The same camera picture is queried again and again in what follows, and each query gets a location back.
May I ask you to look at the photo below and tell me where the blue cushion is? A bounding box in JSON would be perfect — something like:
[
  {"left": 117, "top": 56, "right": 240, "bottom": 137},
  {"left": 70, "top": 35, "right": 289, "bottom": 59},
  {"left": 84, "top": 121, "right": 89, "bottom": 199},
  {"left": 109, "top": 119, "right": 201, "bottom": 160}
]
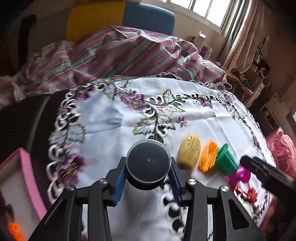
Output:
[{"left": 122, "top": 2, "right": 175, "bottom": 36}]

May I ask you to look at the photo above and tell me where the pink bedding pile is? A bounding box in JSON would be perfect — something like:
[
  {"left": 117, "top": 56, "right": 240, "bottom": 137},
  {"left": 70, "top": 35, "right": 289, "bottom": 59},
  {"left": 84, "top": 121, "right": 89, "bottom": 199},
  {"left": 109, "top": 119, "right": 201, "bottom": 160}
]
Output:
[{"left": 266, "top": 126, "right": 296, "bottom": 179}]

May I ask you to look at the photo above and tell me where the green plastic spool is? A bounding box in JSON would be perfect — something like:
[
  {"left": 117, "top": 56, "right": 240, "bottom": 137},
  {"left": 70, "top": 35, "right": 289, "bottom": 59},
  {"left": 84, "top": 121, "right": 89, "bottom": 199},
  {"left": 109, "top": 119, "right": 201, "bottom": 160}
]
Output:
[{"left": 215, "top": 144, "right": 238, "bottom": 175}]

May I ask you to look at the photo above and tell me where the magenta plastic spool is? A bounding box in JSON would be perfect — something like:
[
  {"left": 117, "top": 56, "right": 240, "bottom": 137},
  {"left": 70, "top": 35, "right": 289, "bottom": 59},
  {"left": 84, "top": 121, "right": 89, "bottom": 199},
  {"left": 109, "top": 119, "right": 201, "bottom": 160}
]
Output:
[{"left": 228, "top": 164, "right": 251, "bottom": 186}]

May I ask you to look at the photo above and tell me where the white embroidered floral tablecloth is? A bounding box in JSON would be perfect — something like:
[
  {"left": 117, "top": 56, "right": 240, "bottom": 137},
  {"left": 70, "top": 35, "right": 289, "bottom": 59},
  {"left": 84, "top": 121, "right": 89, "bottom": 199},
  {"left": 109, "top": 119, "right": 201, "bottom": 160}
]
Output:
[{"left": 46, "top": 77, "right": 275, "bottom": 240}]

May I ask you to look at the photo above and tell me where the pink white storage tray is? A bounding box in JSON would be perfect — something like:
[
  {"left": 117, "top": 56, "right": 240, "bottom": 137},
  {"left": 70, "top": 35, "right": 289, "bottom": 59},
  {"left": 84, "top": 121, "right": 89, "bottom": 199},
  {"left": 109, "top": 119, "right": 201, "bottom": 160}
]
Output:
[{"left": 1, "top": 148, "right": 47, "bottom": 240}]

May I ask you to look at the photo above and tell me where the pink beige curtain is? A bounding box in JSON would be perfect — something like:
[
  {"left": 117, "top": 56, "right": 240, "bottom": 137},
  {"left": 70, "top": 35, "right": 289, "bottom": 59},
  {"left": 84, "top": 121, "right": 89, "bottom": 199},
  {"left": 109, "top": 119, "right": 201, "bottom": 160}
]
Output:
[{"left": 219, "top": 1, "right": 264, "bottom": 73}]

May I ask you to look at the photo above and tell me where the wooden side table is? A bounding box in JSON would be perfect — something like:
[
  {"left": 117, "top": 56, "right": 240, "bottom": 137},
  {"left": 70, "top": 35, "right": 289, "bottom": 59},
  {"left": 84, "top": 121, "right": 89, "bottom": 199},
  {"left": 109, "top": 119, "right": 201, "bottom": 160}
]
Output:
[{"left": 215, "top": 62, "right": 265, "bottom": 108}]

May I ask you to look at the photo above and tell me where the striped pink green blanket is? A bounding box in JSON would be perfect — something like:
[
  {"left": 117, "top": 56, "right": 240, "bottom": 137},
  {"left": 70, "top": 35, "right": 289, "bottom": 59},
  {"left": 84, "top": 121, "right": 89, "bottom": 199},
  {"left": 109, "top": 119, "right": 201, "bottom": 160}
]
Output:
[{"left": 1, "top": 26, "right": 226, "bottom": 107}]

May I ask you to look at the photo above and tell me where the yellow carved egg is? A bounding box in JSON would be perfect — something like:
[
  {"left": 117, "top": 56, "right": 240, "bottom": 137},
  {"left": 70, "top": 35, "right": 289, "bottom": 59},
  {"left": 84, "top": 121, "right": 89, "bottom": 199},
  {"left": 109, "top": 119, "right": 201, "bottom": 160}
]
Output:
[{"left": 178, "top": 133, "right": 201, "bottom": 170}]

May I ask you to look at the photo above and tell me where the orange plastic gear toy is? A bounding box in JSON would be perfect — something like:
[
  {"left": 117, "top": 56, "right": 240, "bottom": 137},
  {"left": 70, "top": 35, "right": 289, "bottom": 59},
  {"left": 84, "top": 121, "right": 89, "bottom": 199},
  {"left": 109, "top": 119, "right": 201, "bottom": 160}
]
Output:
[{"left": 198, "top": 140, "right": 219, "bottom": 173}]

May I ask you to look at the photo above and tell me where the orange cube block toy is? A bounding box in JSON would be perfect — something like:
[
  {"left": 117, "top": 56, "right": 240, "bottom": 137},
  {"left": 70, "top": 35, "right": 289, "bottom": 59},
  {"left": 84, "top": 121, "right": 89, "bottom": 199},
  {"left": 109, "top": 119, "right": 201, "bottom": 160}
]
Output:
[{"left": 7, "top": 222, "right": 25, "bottom": 241}]

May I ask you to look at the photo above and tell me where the yellow cushion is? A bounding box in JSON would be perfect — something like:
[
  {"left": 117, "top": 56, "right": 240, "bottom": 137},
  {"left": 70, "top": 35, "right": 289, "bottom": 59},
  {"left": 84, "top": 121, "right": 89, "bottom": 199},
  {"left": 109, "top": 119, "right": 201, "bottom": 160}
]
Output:
[{"left": 66, "top": 1, "right": 126, "bottom": 44}]

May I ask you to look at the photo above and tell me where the red plastic toy piece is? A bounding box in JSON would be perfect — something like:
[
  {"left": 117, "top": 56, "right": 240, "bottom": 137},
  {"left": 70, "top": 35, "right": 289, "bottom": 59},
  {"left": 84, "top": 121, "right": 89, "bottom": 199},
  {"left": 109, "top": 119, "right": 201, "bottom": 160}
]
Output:
[{"left": 231, "top": 186, "right": 258, "bottom": 203}]

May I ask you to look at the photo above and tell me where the white cardboard box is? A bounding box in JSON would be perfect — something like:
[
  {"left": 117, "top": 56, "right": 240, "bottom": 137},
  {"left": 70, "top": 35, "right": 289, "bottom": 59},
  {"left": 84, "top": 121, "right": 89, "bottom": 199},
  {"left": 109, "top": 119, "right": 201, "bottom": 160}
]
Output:
[{"left": 194, "top": 31, "right": 206, "bottom": 48}]

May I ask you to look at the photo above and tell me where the window with frame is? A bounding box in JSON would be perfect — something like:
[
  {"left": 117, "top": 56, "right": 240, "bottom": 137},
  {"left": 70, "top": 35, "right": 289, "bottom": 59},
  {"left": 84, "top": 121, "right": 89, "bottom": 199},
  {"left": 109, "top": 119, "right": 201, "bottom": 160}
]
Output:
[{"left": 147, "top": 0, "right": 234, "bottom": 30}]

